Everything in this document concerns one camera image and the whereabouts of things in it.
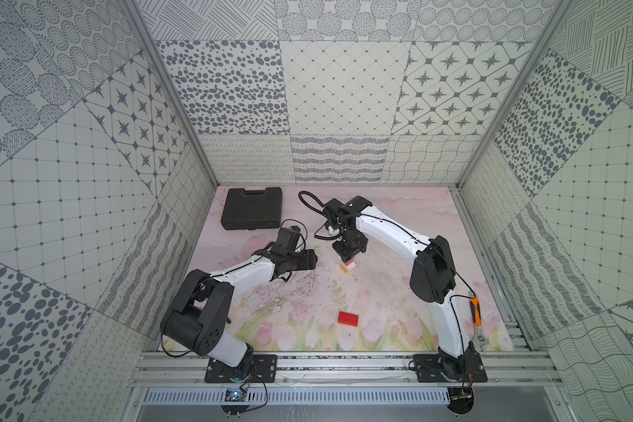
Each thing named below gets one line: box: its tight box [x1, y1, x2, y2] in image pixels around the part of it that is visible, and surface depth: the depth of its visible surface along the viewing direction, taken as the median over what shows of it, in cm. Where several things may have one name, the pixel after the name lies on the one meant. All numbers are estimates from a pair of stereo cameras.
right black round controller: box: [446, 385, 475, 415], surface depth 73 cm
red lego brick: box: [337, 311, 359, 328], surface depth 84 cm
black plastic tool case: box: [220, 187, 283, 231], surface depth 113 cm
